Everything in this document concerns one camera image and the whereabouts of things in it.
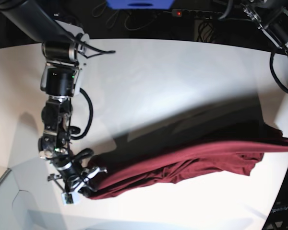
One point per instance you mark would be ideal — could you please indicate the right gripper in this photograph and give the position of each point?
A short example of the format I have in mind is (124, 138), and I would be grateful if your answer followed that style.
(73, 180)

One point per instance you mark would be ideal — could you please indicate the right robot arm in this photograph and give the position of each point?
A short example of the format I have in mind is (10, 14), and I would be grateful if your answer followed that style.
(65, 53)

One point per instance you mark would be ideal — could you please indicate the blue box at top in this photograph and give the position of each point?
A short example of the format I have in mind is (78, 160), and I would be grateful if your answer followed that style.
(139, 4)

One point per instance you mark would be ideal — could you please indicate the dark red t-shirt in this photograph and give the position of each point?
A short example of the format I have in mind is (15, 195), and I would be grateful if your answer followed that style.
(236, 149)

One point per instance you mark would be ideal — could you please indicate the black power strip red light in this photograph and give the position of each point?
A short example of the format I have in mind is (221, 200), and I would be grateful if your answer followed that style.
(195, 14)

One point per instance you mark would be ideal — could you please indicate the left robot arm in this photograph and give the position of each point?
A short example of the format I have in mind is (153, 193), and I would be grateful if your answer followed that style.
(270, 17)

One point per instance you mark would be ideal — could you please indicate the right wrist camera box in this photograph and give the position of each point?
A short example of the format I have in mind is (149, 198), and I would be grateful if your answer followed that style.
(70, 198)

